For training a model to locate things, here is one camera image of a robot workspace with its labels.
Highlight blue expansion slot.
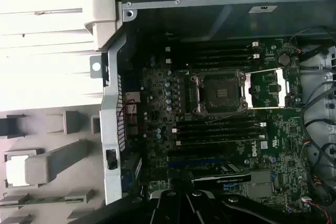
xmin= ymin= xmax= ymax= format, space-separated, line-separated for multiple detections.
xmin=167 ymin=157 xmax=224 ymax=167

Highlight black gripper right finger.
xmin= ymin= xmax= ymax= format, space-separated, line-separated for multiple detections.
xmin=185 ymin=190 xmax=332 ymax=224

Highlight round coin battery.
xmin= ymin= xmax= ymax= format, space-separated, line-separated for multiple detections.
xmin=277 ymin=54 xmax=290 ymax=67

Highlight silver drive cage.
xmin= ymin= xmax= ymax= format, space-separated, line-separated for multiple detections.
xmin=299 ymin=45 xmax=336 ymax=120

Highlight green motherboard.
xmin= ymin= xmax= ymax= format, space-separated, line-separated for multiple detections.
xmin=123 ymin=37 xmax=312 ymax=210

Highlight black expansion slot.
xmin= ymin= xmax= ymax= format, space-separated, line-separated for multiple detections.
xmin=167 ymin=149 xmax=225 ymax=158

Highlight metal socket cover frame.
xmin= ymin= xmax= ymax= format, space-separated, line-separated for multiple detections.
xmin=244 ymin=67 xmax=290 ymax=110

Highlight grey parts rack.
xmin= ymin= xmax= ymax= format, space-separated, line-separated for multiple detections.
xmin=0 ymin=103 xmax=106 ymax=224

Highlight CPU socket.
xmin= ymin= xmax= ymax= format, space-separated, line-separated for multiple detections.
xmin=187 ymin=68 xmax=249 ymax=116

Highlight thin red wire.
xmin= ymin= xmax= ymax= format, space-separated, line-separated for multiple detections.
xmin=117 ymin=99 xmax=138 ymax=126

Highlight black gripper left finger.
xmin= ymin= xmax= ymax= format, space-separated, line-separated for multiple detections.
xmin=68 ymin=189 xmax=186 ymax=224

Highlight thin wire locking lever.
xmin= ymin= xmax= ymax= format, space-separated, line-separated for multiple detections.
xmin=206 ymin=109 xmax=254 ymax=124

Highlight silver chipset heatsink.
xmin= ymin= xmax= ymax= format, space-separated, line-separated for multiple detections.
xmin=246 ymin=169 xmax=272 ymax=200

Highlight black graphics card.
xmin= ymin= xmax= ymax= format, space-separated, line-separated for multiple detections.
xmin=167 ymin=162 xmax=252 ymax=192

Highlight white label sticker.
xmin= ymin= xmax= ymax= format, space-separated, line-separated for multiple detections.
xmin=248 ymin=5 xmax=279 ymax=14

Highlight black wire bundle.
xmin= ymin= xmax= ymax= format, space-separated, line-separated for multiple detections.
xmin=301 ymin=79 xmax=336 ymax=209

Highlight silver CPU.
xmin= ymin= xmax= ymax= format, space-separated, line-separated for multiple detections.
xmin=4 ymin=154 xmax=31 ymax=188

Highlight RAM slot white latches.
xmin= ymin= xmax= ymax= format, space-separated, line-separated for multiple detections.
xmin=164 ymin=40 xmax=260 ymax=53
xmin=164 ymin=53 xmax=260 ymax=65
xmin=172 ymin=121 xmax=267 ymax=134
xmin=175 ymin=134 xmax=267 ymax=147

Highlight black and silver PC case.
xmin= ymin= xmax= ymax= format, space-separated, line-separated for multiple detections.
xmin=83 ymin=0 xmax=336 ymax=224

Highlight green RAM stick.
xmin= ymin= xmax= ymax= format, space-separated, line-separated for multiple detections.
xmin=0 ymin=194 xmax=90 ymax=208

